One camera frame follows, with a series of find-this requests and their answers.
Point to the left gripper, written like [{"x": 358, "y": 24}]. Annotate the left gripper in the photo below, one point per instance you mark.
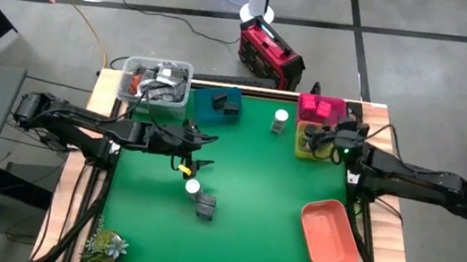
[{"x": 173, "y": 139}]

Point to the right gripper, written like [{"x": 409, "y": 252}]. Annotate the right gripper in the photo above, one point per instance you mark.
[{"x": 329, "y": 144}]

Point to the white lid spice jar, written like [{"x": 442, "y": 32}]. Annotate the white lid spice jar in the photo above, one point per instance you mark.
[{"x": 192, "y": 186}]

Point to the yellow spice jar black lid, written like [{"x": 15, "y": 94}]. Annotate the yellow spice jar black lid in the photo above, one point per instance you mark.
[{"x": 310, "y": 130}]

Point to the red paprika tin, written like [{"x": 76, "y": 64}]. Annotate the red paprika tin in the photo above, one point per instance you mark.
[
  {"x": 308, "y": 103},
  {"x": 324, "y": 109}
]

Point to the white lid bagel seasoning jar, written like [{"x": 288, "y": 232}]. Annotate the white lid bagel seasoning jar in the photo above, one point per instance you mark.
[{"x": 280, "y": 119}]

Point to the orange plastic bin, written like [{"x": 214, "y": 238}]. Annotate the orange plastic bin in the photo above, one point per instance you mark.
[{"x": 328, "y": 234}]

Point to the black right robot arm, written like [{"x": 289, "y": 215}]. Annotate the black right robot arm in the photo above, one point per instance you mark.
[{"x": 412, "y": 179}]

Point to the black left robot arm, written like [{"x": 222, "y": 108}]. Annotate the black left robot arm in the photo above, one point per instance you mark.
[{"x": 81, "y": 122}]

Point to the yellow plastic bin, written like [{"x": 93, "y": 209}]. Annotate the yellow plastic bin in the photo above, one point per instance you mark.
[{"x": 297, "y": 150}]

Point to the pink plastic bin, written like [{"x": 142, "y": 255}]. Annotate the pink plastic bin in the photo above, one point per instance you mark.
[{"x": 339, "y": 109}]

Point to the blue plastic bin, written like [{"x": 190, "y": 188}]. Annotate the blue plastic bin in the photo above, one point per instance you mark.
[{"x": 206, "y": 114}]

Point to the clear plastic storage bin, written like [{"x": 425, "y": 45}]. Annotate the clear plastic storage bin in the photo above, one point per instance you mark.
[{"x": 153, "y": 107}]

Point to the green table mat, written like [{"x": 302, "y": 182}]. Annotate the green table mat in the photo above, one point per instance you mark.
[{"x": 246, "y": 241}]

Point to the grey black parts pile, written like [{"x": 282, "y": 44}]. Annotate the grey black parts pile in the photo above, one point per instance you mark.
[{"x": 163, "y": 83}]

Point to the orange item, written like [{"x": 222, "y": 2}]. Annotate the orange item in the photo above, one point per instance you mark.
[{"x": 135, "y": 84}]

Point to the red black toolbox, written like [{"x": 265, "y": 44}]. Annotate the red black toolbox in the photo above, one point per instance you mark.
[{"x": 267, "y": 49}]

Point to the succulent plant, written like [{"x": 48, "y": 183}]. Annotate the succulent plant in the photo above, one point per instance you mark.
[{"x": 105, "y": 245}]

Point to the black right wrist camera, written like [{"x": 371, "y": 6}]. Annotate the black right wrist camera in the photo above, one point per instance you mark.
[{"x": 353, "y": 129}]

